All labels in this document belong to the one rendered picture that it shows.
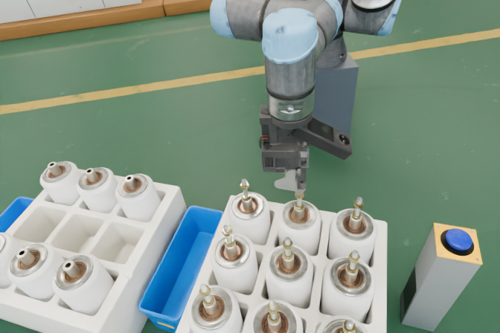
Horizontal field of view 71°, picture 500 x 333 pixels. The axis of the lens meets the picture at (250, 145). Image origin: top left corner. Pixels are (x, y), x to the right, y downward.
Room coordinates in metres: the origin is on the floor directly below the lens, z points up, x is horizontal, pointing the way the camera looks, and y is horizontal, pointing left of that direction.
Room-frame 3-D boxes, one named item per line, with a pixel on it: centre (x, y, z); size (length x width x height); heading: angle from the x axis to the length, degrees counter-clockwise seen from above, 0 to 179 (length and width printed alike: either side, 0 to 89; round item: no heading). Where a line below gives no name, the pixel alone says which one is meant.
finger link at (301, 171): (0.43, -0.09, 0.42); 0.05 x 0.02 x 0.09; 171
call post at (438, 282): (0.31, -0.34, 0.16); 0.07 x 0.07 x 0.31; 69
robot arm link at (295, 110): (0.45, -0.07, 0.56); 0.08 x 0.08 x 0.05
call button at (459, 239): (0.31, -0.34, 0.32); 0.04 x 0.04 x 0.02
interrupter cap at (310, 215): (0.45, -0.09, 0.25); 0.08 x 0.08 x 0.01
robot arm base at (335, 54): (1.03, -0.28, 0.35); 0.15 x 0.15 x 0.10
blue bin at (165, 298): (0.47, 0.20, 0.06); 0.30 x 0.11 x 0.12; 158
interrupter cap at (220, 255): (0.38, 0.06, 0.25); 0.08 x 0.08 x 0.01
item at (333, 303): (0.30, -0.16, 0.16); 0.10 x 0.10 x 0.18
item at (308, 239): (0.45, -0.09, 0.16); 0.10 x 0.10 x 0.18
